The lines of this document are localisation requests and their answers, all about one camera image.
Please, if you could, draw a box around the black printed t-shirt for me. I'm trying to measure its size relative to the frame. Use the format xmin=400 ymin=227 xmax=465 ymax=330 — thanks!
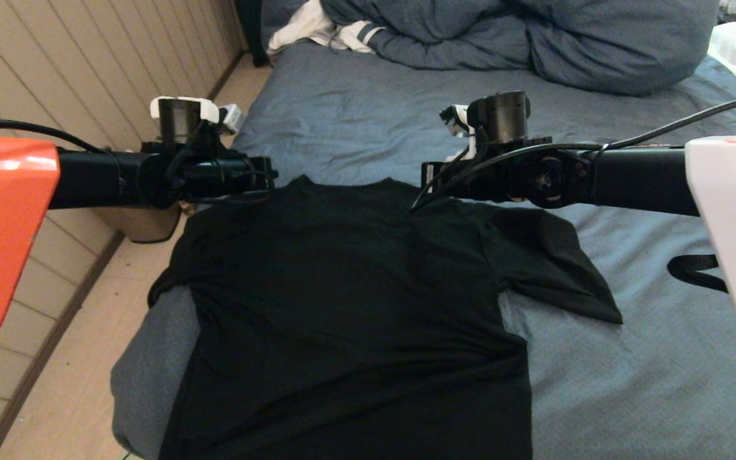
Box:
xmin=148 ymin=176 xmax=623 ymax=460

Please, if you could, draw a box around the brown trash bin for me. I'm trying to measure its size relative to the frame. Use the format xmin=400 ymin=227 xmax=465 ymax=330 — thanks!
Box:
xmin=93 ymin=203 xmax=181 ymax=244

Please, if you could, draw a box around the black bedside furniture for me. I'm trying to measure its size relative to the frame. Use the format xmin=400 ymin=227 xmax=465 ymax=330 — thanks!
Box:
xmin=234 ymin=0 xmax=271 ymax=70

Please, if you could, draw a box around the blue bunched duvet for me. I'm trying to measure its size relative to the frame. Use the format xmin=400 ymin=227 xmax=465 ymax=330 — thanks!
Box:
xmin=317 ymin=0 xmax=718 ymax=98

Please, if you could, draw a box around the white striped garment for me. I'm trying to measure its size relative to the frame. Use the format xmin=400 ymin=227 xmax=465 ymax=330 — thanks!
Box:
xmin=268 ymin=0 xmax=385 ymax=57

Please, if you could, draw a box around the bed with blue sheet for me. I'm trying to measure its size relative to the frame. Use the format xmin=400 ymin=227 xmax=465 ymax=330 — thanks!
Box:
xmin=111 ymin=43 xmax=736 ymax=460

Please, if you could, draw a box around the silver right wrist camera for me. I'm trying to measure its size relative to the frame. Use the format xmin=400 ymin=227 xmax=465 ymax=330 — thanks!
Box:
xmin=438 ymin=103 xmax=474 ymax=160

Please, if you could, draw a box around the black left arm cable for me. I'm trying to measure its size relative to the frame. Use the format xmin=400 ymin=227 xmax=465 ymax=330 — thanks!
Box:
xmin=0 ymin=119 xmax=113 ymax=154

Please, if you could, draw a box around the black flat strap loop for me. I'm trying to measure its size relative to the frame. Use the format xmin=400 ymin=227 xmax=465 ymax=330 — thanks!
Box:
xmin=667 ymin=254 xmax=730 ymax=293

